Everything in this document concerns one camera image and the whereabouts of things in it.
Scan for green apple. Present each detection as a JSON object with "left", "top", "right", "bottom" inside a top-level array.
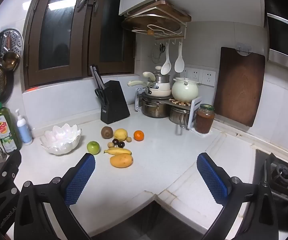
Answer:
[{"left": 87, "top": 141, "right": 101, "bottom": 155}]

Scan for yellow banana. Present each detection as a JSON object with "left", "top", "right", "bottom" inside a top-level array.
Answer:
[{"left": 104, "top": 147, "right": 132, "bottom": 155}]

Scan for yellow mango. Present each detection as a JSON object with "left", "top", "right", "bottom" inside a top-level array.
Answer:
[{"left": 110, "top": 153, "right": 133, "bottom": 168}]

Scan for dark plum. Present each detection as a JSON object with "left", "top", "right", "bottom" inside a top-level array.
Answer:
[
  {"left": 112, "top": 139, "right": 119, "bottom": 145},
  {"left": 118, "top": 141, "right": 125, "bottom": 148}
]

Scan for brown kiwi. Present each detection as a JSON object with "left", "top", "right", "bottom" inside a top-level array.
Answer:
[{"left": 101, "top": 126, "right": 114, "bottom": 139}]

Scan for yellow lemon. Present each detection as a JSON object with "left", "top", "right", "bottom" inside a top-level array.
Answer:
[{"left": 114, "top": 128, "right": 128, "bottom": 141}]

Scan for orange tangerine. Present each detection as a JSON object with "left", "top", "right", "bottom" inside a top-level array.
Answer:
[{"left": 133, "top": 130, "right": 145, "bottom": 141}]

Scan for black kitchen scissors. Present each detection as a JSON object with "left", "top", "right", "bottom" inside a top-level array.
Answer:
[{"left": 95, "top": 88, "right": 107, "bottom": 105}]

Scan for black gas stove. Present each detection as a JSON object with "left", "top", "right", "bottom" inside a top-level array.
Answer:
[{"left": 253, "top": 149, "right": 288, "bottom": 224}]

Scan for green dish soap bottle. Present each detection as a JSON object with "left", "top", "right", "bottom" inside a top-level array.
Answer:
[{"left": 0, "top": 102, "right": 21, "bottom": 154}]

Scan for blue pump lotion bottle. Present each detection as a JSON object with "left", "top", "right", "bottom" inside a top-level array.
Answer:
[{"left": 16, "top": 109, "right": 33, "bottom": 145}]

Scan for white shell-shaped bowl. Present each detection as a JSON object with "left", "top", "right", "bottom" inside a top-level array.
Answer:
[{"left": 40, "top": 124, "right": 82, "bottom": 155}]

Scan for glass jar brown preserve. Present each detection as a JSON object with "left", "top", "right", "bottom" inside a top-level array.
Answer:
[{"left": 195, "top": 103, "right": 215, "bottom": 134}]

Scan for small steel pot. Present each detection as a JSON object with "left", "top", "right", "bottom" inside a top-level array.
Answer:
[{"left": 169, "top": 106, "right": 190, "bottom": 129}]

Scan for brass small saucepan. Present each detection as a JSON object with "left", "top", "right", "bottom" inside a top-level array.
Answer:
[{"left": 3, "top": 36, "right": 21, "bottom": 71}]

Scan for black knife block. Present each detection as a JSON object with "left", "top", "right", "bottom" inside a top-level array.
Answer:
[{"left": 101, "top": 80, "right": 130, "bottom": 125}]

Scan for brown wooden cutting board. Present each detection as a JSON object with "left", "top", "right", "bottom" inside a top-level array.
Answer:
[{"left": 214, "top": 47, "right": 265, "bottom": 127}]

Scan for cream ceramic pot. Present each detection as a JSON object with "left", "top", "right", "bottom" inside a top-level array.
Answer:
[{"left": 172, "top": 77, "right": 199, "bottom": 103}]

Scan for perforated steel steamer tray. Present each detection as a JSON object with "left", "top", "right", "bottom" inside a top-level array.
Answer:
[{"left": 0, "top": 28, "right": 24, "bottom": 57}]

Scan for white rice spoon right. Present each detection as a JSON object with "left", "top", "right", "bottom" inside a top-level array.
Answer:
[{"left": 174, "top": 41, "right": 185, "bottom": 73}]

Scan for steel range hood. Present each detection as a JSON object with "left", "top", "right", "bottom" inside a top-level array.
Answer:
[{"left": 267, "top": 13, "right": 288, "bottom": 68}]

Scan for white ladle left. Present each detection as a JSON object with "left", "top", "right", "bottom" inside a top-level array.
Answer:
[{"left": 160, "top": 42, "right": 171, "bottom": 75}]

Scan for hanging small scissors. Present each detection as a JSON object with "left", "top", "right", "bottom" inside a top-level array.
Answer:
[{"left": 159, "top": 43, "right": 166, "bottom": 54}]

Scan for under-cabinet board rack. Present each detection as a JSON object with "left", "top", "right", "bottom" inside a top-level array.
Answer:
[{"left": 123, "top": 0, "right": 192, "bottom": 40}]

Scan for white wall sockets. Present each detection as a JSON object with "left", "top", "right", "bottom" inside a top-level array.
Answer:
[{"left": 180, "top": 68, "right": 216, "bottom": 87}]

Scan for cream saucepan with handle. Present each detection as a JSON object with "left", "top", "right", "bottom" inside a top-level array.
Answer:
[{"left": 127, "top": 72, "right": 171, "bottom": 98}]

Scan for dark brown window frame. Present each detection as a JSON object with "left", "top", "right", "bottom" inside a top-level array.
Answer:
[{"left": 24, "top": 0, "right": 135, "bottom": 89}]

